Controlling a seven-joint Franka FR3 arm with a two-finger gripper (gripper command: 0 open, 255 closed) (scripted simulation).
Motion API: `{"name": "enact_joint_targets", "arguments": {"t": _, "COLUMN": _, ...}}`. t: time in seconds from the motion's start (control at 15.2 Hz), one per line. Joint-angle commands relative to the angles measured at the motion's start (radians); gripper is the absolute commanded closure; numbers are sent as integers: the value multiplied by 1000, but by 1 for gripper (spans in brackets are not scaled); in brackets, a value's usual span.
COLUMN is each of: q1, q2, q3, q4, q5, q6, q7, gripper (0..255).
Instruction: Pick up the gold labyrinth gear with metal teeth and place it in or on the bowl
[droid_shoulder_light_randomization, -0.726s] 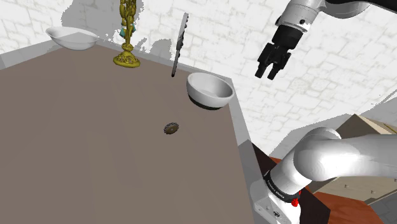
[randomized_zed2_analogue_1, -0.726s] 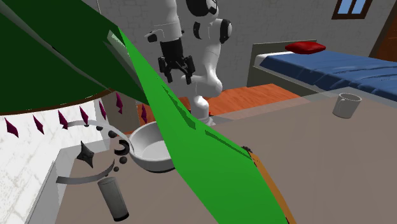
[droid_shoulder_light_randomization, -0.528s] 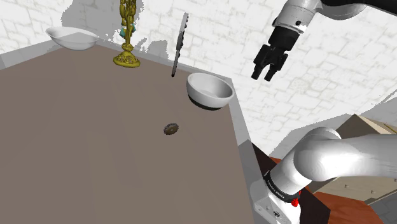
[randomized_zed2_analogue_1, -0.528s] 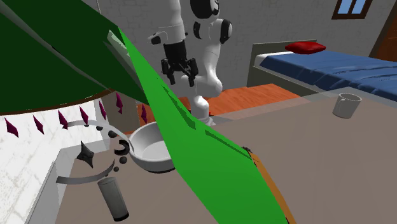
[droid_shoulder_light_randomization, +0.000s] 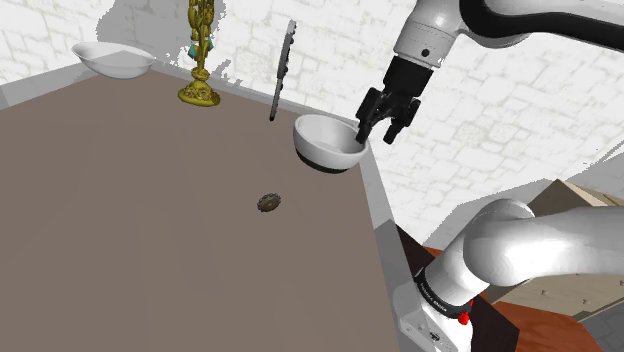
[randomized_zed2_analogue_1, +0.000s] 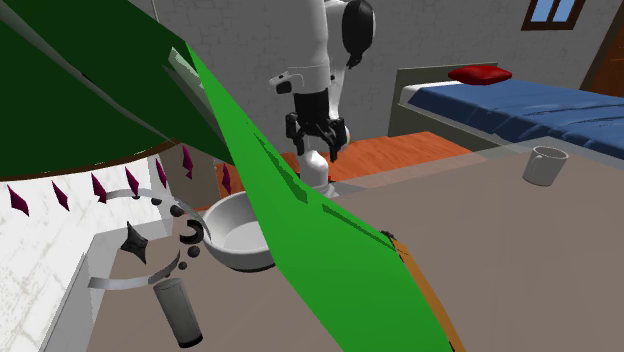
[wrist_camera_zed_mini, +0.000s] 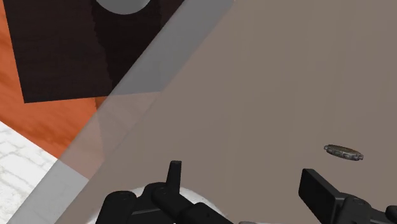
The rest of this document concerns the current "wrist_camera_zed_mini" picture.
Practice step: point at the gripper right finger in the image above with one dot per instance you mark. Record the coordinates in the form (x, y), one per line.
(322, 195)

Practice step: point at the grey flat round disc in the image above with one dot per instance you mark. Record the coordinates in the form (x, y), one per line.
(343, 152)

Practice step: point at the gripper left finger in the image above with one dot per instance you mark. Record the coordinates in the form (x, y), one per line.
(173, 204)

